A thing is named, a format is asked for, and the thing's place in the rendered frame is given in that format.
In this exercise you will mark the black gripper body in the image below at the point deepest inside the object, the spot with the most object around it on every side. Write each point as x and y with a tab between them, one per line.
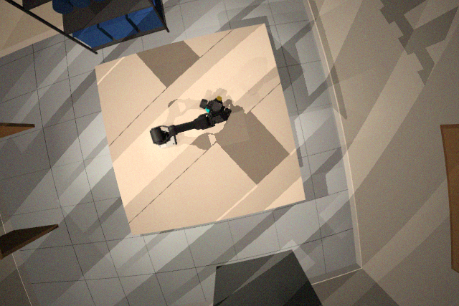
203	104

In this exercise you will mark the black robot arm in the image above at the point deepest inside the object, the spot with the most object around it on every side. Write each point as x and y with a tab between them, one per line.
203	122

